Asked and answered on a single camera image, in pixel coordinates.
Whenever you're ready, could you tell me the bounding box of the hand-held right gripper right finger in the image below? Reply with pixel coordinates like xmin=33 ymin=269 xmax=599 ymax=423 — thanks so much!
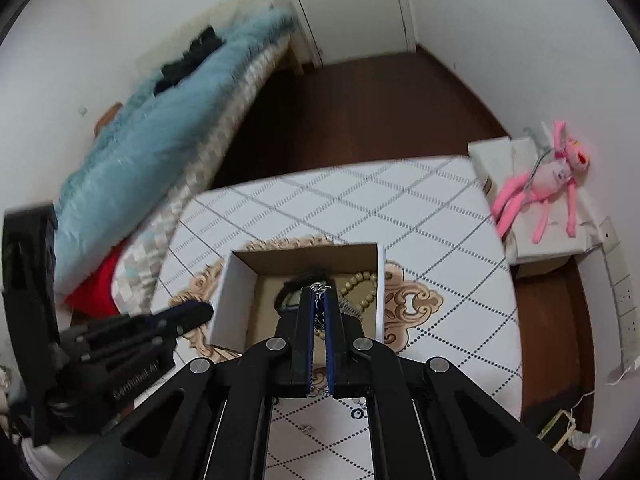
xmin=324 ymin=292 xmax=581 ymax=480

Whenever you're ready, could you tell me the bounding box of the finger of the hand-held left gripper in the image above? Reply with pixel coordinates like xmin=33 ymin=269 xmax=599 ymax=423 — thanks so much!
xmin=79 ymin=335 xmax=178 ymax=386
xmin=74 ymin=301 xmax=214 ymax=347

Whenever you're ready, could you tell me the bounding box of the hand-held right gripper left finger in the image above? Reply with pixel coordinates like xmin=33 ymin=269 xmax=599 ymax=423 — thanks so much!
xmin=57 ymin=284 xmax=317 ymax=480

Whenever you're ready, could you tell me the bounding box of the silver chain necklace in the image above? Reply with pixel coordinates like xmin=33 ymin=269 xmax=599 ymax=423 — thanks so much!
xmin=311 ymin=283 xmax=342 ymax=333

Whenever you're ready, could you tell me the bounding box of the white cardboard jewelry box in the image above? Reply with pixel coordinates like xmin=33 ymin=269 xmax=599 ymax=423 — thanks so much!
xmin=207 ymin=242 xmax=386 ymax=362

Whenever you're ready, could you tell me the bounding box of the red cloth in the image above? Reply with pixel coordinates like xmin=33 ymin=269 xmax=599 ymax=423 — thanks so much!
xmin=65 ymin=247 xmax=127 ymax=319

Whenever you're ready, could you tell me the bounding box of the white diamond-patterned tablecloth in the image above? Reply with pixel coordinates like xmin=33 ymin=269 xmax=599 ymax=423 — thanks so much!
xmin=149 ymin=155 xmax=524 ymax=480

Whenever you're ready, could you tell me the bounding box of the blue fluffy blanket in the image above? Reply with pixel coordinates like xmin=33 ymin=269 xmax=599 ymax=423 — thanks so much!
xmin=52 ymin=7 xmax=297 ymax=297

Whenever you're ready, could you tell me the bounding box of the wooden headboard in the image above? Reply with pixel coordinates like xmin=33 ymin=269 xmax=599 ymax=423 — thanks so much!
xmin=92 ymin=102 xmax=124 ymax=139

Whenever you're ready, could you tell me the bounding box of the large white storage box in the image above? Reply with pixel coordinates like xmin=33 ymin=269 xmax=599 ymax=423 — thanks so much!
xmin=499 ymin=139 xmax=606 ymax=266

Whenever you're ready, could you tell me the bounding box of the small white cardboard box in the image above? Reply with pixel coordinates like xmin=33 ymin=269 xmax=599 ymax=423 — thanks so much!
xmin=467 ymin=136 xmax=522 ymax=202

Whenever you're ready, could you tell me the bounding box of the black clothing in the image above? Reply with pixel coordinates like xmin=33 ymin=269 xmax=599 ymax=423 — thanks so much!
xmin=152 ymin=25 xmax=224 ymax=96

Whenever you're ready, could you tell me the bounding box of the pink plush toy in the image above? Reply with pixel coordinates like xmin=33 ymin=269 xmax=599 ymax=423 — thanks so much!
xmin=492 ymin=119 xmax=594 ymax=244

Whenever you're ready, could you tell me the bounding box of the white power strip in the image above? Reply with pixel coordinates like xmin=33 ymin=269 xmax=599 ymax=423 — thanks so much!
xmin=602 ymin=240 xmax=640 ymax=362

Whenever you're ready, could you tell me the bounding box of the white door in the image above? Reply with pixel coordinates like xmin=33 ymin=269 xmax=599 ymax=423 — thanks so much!
xmin=271 ymin=0 xmax=419 ymax=69

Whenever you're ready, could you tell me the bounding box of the black hair tie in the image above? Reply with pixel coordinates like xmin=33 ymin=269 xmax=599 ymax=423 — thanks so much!
xmin=272 ymin=269 xmax=332 ymax=313

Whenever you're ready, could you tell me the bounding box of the wooden bead bracelet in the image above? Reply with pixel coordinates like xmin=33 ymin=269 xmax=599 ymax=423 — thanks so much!
xmin=339 ymin=269 xmax=379 ymax=317

